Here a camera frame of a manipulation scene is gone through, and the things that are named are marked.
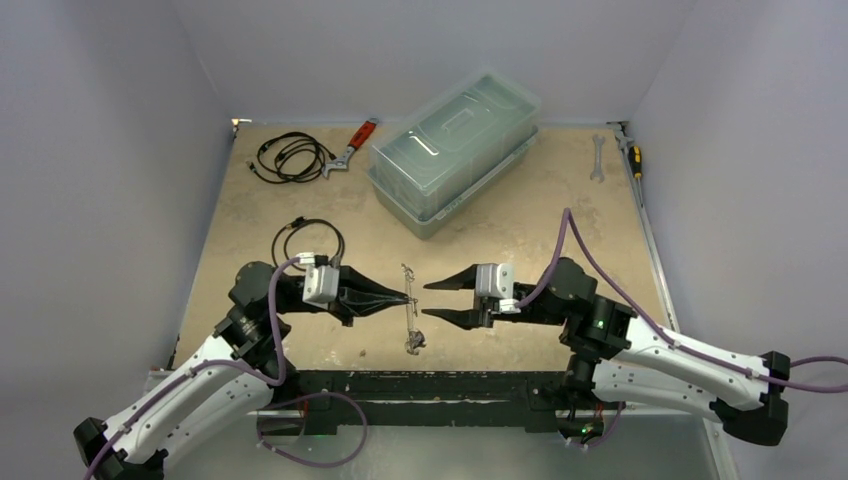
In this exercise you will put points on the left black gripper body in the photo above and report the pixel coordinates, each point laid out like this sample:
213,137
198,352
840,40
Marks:
335,309

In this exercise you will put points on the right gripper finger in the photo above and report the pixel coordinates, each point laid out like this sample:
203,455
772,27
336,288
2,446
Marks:
463,319
463,280

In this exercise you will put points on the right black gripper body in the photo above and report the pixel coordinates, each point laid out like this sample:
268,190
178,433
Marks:
477,301

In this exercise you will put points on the white oval keyring holder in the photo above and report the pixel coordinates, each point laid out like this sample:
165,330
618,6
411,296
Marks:
415,338

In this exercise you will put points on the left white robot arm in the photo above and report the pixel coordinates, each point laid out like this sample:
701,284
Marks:
239,367

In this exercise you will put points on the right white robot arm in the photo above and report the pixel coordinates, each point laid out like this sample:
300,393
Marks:
617,356

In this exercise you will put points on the clear plastic storage box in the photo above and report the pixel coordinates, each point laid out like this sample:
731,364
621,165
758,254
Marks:
438,159

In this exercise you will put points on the silver open-end spanner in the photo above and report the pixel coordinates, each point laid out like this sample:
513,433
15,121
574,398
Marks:
597,173

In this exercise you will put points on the yellow black screwdriver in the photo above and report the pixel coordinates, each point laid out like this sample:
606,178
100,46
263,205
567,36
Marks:
635,164

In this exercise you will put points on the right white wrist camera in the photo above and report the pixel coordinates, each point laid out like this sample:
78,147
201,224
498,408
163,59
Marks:
495,280

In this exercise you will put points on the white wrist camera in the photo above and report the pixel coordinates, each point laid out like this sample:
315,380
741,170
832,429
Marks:
321,279
495,280

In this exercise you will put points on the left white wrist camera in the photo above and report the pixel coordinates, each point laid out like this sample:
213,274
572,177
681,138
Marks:
321,279

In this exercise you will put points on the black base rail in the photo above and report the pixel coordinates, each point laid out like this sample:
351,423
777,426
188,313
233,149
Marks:
532,400

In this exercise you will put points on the red handled adjustable wrench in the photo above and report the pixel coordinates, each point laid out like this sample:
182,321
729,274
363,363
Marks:
341,163

